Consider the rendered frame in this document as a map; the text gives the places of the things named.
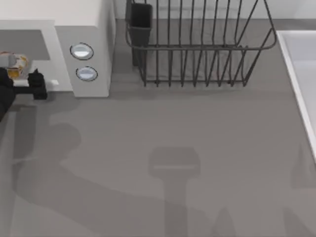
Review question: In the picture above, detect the pale grey rounded box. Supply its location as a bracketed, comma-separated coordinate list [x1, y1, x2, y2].
[0, 54, 17, 68]

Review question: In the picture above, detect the round silver microwave knob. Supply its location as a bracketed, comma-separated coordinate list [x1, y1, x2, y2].
[70, 42, 95, 61]
[75, 65, 99, 82]

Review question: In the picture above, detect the pale microwave oven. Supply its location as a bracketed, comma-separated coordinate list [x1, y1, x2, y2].
[0, 0, 116, 98]

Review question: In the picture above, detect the dark grey cutlery holder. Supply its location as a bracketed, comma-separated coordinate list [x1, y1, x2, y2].
[125, 0, 154, 46]

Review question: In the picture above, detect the white sink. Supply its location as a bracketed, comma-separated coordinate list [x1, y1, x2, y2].
[276, 30, 316, 165]

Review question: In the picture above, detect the dark wire dish rack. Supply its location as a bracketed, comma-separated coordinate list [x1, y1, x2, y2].
[124, 0, 277, 88]

